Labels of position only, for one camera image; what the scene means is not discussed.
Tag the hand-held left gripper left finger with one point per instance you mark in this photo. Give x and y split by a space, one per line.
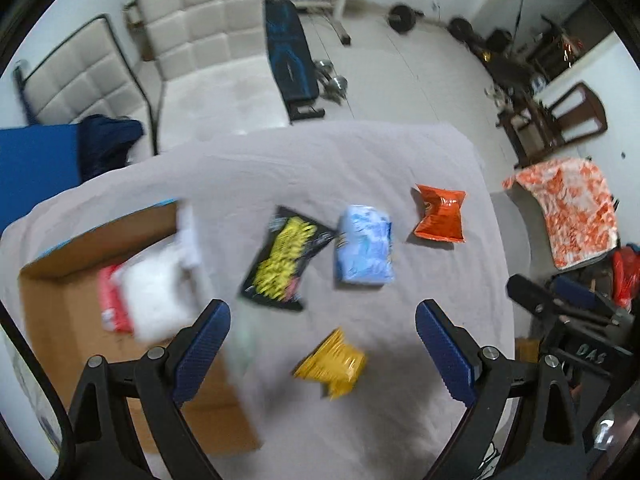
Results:
205 350

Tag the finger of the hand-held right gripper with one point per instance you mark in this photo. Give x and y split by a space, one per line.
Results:
525 292
575 290

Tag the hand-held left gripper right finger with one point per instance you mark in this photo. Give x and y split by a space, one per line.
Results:
445 355

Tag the white soft packet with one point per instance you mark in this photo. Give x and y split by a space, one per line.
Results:
150 290

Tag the red packet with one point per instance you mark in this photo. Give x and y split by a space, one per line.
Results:
111 305

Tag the orange snack packet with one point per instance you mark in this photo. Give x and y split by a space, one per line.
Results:
440 220

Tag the black and yellow snack packet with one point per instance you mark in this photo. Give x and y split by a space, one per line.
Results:
285 260

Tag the light blue soft packet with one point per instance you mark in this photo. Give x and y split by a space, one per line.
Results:
365 245

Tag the cardboard box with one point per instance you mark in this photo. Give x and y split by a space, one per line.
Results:
65 300

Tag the red plastic bag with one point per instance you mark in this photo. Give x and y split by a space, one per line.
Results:
627 275

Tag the orange floral cloth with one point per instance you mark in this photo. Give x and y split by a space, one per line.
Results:
570 205

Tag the brown wooden chair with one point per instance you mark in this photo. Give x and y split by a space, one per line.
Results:
580 115

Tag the grey table cloth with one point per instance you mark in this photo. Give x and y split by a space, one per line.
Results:
350 175

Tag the dark navy clothing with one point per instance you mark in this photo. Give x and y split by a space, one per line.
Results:
107 142

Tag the blue cloth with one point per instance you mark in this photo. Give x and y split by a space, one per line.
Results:
35 170

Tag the black weight plate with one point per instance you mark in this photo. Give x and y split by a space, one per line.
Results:
460 27
405 17

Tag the chrome dumbbell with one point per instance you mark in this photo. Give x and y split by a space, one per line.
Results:
334 80

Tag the large beige quilted chair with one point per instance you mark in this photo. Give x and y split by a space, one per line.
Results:
210 60

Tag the black and blue weight bench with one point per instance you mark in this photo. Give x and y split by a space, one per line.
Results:
290 50

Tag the white weight rack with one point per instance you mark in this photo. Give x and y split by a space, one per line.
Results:
335 5

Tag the beige quilted chair black frame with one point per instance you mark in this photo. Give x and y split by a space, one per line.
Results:
85 80

